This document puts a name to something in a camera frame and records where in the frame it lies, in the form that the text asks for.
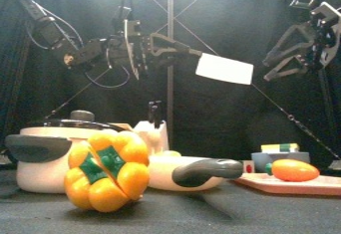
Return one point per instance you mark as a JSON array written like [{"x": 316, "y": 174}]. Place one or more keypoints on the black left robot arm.
[{"x": 51, "y": 32}]

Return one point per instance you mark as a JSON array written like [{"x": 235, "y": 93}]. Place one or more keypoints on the light wooden cutting board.
[{"x": 122, "y": 126}]

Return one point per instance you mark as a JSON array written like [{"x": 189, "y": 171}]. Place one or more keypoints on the white toy knife block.
[{"x": 152, "y": 138}]

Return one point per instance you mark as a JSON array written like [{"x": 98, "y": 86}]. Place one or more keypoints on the yellow toy food slice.
[{"x": 273, "y": 147}]

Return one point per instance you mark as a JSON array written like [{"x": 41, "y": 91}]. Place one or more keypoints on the dark pot lid grey knob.
[{"x": 82, "y": 122}]

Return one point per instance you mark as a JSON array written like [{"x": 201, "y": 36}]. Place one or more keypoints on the pale yellow toy food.
[{"x": 167, "y": 153}]

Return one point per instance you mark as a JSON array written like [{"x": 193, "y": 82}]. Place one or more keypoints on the orange toy vegetable green stem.
[{"x": 294, "y": 170}]

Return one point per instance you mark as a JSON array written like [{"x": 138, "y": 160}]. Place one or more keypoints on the white sliced toy food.
[{"x": 249, "y": 167}]

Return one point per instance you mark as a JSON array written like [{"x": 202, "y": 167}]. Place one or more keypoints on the pink plastic tray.
[{"x": 310, "y": 186}]

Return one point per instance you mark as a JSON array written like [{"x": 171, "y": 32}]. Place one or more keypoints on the yellow toy bell pepper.
[{"x": 106, "y": 178}]

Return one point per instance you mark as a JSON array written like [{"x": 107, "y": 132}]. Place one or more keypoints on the vertical metal frame pole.
[{"x": 170, "y": 95}]

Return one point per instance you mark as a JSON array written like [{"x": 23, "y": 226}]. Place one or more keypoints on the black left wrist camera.
[{"x": 126, "y": 15}]

